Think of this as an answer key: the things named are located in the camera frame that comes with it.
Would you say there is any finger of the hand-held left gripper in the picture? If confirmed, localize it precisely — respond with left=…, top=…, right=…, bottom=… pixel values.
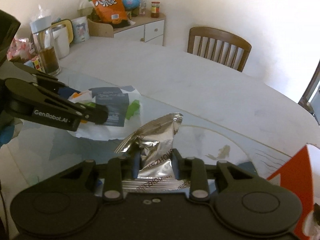
left=14, top=62, right=82, bottom=101
left=5, top=78, right=110, bottom=132

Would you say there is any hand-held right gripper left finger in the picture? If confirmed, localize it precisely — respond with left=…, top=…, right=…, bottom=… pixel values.
left=46, top=152, right=142, bottom=203

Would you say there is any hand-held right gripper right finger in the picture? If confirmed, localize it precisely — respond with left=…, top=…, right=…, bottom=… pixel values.
left=172, top=149, right=266, bottom=203

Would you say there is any silver foil snack bag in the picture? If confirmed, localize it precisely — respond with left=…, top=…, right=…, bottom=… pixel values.
left=114, top=112, right=193, bottom=192

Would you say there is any white snack bag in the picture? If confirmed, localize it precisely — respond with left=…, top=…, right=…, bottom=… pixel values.
left=67, top=86, right=143, bottom=141

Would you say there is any red cardboard box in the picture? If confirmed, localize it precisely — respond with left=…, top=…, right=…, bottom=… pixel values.
left=266, top=143, right=320, bottom=240

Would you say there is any pink candy bag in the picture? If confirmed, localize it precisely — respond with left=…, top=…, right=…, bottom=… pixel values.
left=7, top=37, right=31, bottom=61

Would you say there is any colourful cube box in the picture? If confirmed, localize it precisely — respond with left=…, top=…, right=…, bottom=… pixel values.
left=31, top=57, right=42, bottom=71

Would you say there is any glass tea bottle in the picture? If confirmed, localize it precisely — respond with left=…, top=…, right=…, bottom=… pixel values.
left=29, top=15, right=61, bottom=77

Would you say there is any white plastic bag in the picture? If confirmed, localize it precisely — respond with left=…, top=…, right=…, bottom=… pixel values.
left=78, top=0, right=96, bottom=18

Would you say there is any orange snack bag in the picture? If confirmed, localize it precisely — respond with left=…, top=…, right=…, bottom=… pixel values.
left=88, top=0, right=129, bottom=25

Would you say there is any white side cabinet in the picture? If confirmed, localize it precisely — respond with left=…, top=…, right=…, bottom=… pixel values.
left=112, top=12, right=166, bottom=47

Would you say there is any blue globe ball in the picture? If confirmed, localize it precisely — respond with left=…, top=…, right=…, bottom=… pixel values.
left=122, top=0, right=141, bottom=11

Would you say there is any red-lidded sauce jar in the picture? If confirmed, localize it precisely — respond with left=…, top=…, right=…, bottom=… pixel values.
left=150, top=1, right=161, bottom=19

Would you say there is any brown slatted wooden chair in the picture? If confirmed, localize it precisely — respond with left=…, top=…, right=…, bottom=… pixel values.
left=187, top=26, right=252, bottom=73

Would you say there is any white kettle with yellow handle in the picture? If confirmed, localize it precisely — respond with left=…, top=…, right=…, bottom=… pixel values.
left=51, top=19, right=74, bottom=58

